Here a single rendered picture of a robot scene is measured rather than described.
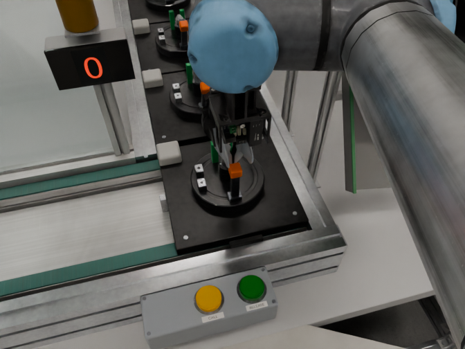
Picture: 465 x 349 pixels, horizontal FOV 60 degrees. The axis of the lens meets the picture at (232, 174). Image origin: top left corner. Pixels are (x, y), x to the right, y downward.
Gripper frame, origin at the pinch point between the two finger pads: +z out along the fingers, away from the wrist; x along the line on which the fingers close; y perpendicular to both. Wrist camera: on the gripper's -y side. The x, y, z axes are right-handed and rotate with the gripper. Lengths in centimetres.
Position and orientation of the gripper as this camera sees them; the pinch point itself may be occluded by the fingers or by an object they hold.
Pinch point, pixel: (231, 154)
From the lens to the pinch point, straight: 67.0
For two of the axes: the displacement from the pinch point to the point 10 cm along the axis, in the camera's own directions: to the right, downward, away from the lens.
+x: 9.7, -2.0, 1.7
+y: 2.6, 7.4, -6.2
